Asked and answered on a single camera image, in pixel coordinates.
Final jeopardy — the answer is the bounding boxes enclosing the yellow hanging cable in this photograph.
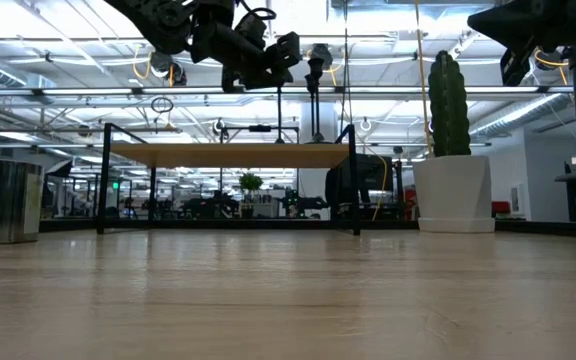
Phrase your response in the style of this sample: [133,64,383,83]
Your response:
[414,0,435,157]

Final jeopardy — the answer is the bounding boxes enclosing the black background monitor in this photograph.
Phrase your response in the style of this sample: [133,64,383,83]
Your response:
[341,153,395,192]

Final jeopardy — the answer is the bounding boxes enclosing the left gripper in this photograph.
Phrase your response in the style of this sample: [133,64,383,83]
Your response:
[190,4,303,94]

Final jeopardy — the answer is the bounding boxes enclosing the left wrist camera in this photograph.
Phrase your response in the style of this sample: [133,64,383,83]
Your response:
[237,9,270,49]

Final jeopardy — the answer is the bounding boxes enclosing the green cactus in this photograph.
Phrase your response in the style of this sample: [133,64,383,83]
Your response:
[427,49,473,158]

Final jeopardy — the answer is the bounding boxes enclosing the ceiling cord reel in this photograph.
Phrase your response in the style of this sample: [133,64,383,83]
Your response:
[311,43,334,64]
[149,49,188,87]
[534,47,569,71]

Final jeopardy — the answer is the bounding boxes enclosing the metal tin candle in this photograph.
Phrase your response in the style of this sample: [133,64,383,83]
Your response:
[0,156,45,246]

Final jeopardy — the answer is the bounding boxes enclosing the green potted plant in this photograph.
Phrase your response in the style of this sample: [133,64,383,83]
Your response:
[239,172,264,219]

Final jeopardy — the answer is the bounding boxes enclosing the white plant pot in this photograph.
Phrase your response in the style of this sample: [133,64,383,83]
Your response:
[412,154,497,234]

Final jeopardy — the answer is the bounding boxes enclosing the wooden shelf riser black legs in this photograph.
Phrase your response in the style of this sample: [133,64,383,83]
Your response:
[96,122,362,236]

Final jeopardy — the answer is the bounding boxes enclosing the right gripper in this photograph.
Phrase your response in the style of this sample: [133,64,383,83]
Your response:
[467,0,576,86]

